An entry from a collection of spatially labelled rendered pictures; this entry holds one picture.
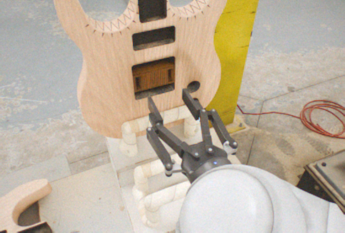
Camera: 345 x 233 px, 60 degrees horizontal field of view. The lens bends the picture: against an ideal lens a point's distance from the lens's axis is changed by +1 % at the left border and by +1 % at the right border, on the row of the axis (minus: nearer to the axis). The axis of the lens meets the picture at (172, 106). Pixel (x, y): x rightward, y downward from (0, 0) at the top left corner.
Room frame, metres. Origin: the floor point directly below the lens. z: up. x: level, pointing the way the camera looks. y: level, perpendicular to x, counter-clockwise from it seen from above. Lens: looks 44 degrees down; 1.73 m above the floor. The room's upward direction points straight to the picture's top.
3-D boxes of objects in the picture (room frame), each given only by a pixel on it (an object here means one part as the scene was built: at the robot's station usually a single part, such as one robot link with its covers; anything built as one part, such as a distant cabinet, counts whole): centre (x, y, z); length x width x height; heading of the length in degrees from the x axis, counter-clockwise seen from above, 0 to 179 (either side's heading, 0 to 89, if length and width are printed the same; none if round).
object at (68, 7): (0.50, 0.17, 1.49); 0.07 x 0.04 x 0.10; 112
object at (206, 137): (0.36, -0.06, 1.31); 0.11 x 0.01 x 0.04; 0
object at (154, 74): (0.54, 0.04, 1.31); 0.10 x 0.03 x 0.05; 112
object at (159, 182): (0.40, -0.02, 0.98); 0.27 x 0.16 x 0.09; 113
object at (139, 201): (0.37, 0.07, 1.04); 0.11 x 0.03 x 0.03; 23
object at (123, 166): (0.54, 0.04, 1.02); 0.27 x 0.15 x 0.17; 113
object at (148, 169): (0.44, 0.00, 1.12); 0.20 x 0.03 x 0.03; 112
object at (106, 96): (0.55, 0.05, 1.33); 0.35 x 0.04 x 0.40; 112
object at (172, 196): (0.36, -0.03, 1.12); 0.20 x 0.03 x 0.03; 112
